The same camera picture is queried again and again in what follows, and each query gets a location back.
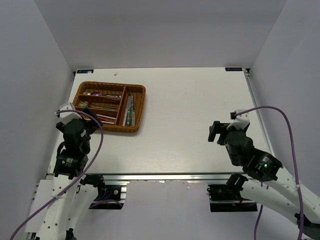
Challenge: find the orange white chopstick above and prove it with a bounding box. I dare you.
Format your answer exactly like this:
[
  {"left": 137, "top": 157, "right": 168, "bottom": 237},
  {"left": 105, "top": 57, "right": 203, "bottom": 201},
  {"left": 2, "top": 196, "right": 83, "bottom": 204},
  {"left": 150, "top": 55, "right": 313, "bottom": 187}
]
[{"left": 97, "top": 116, "right": 116, "bottom": 125}]

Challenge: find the knife with pink handle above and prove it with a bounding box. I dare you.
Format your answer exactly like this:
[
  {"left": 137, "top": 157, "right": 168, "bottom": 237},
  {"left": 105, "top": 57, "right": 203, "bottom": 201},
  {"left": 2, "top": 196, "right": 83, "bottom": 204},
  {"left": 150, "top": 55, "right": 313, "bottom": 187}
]
[{"left": 122, "top": 95, "right": 132, "bottom": 126}]

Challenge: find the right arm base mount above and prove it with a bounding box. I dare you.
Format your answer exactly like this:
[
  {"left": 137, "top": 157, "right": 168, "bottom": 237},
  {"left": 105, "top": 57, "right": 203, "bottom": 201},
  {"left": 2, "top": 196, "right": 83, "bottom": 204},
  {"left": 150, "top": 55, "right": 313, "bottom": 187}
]
[{"left": 207, "top": 173, "right": 258, "bottom": 213}]

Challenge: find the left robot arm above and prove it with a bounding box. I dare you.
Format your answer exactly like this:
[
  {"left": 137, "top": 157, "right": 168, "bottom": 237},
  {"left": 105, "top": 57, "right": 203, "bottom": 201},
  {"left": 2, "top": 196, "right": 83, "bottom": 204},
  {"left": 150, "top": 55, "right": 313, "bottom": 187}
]
[{"left": 35, "top": 103, "right": 106, "bottom": 240}]

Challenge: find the blue table sticker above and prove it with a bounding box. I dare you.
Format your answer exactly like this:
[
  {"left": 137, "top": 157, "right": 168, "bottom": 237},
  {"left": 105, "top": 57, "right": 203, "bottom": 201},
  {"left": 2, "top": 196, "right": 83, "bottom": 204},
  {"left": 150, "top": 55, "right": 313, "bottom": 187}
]
[
  {"left": 225, "top": 67, "right": 243, "bottom": 72},
  {"left": 76, "top": 69, "right": 94, "bottom": 74}
]

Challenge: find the aluminium table rail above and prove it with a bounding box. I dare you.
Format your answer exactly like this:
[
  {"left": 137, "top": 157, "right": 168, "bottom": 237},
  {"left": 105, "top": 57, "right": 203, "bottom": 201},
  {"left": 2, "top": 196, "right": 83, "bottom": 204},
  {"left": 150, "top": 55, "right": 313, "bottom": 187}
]
[{"left": 243, "top": 68, "right": 275, "bottom": 156}]

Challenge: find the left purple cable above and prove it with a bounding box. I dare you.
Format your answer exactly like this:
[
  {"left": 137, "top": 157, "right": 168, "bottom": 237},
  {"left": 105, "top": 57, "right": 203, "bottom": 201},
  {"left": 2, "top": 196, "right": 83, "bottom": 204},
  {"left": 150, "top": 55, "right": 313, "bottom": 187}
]
[{"left": 9, "top": 109, "right": 104, "bottom": 240}]

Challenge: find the left blue table sticker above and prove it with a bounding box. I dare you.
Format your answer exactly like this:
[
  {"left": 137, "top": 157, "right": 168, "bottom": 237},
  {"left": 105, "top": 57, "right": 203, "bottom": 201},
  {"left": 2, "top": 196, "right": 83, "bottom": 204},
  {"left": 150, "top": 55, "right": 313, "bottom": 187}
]
[{"left": 76, "top": 69, "right": 94, "bottom": 74}]

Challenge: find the knife with green handle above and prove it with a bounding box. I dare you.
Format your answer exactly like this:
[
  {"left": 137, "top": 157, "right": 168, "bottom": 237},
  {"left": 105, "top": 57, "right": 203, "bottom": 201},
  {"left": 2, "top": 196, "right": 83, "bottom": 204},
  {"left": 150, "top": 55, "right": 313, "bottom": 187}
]
[{"left": 127, "top": 94, "right": 134, "bottom": 126}]

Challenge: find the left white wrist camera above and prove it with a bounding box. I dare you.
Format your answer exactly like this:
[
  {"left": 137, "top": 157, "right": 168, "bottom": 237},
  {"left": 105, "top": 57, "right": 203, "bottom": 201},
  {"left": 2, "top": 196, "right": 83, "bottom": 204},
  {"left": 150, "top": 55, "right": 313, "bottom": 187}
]
[{"left": 55, "top": 102, "right": 82, "bottom": 125}]

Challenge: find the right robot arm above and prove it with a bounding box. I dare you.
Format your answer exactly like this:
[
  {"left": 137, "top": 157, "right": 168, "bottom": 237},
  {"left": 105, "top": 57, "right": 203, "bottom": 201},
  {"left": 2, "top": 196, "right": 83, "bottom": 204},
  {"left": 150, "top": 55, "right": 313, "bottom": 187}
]
[{"left": 207, "top": 121, "right": 320, "bottom": 240}]

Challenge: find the purple bowl spoon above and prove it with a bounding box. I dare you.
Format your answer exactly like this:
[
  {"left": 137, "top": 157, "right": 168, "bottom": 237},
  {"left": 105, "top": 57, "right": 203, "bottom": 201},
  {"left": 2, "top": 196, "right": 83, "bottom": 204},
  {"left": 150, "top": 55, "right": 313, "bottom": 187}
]
[{"left": 82, "top": 92, "right": 122, "bottom": 99}]

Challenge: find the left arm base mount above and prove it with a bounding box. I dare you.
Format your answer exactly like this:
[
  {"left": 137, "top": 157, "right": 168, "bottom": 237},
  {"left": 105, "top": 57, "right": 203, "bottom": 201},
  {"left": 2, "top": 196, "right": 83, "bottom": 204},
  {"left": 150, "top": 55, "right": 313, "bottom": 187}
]
[{"left": 80, "top": 174, "right": 124, "bottom": 210}]

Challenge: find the right blue table sticker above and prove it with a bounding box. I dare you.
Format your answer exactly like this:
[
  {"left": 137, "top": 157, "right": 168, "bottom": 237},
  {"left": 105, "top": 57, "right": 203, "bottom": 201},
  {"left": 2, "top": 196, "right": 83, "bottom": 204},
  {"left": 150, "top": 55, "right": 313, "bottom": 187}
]
[{"left": 225, "top": 67, "right": 243, "bottom": 72}]

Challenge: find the woven wicker cutlery basket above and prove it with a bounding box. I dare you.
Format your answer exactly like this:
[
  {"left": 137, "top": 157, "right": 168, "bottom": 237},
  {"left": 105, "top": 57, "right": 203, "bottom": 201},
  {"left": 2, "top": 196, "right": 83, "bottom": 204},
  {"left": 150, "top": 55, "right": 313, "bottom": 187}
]
[{"left": 73, "top": 81, "right": 146, "bottom": 133}]

